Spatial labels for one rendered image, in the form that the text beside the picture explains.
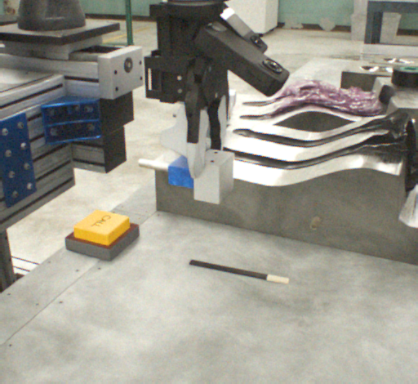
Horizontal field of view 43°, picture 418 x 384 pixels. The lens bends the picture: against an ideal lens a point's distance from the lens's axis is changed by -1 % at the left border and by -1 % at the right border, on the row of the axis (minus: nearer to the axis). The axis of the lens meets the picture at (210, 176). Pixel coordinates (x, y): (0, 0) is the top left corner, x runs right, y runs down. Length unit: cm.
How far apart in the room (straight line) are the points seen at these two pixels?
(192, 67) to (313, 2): 755
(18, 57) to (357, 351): 97
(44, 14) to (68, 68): 12
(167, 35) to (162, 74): 5
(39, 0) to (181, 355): 86
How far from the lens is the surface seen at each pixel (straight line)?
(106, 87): 117
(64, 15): 124
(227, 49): 62
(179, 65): 64
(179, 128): 66
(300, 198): 79
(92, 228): 79
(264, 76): 61
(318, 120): 113
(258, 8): 746
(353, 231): 80
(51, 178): 124
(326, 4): 815
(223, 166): 68
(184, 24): 67
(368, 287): 74
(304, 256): 79
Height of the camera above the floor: 122
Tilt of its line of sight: 24 degrees down
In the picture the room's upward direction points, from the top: straight up
